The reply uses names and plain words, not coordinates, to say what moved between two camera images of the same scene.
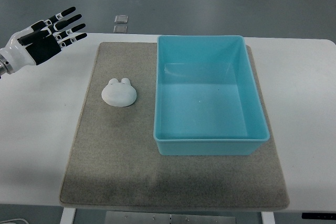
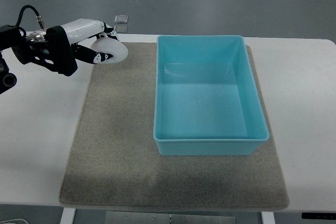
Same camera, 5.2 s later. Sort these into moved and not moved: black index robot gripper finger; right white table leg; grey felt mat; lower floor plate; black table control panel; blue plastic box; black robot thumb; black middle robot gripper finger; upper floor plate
Moved: black robot thumb; black index robot gripper finger; black middle robot gripper finger
Not moved: black table control panel; lower floor plate; upper floor plate; right white table leg; grey felt mat; blue plastic box
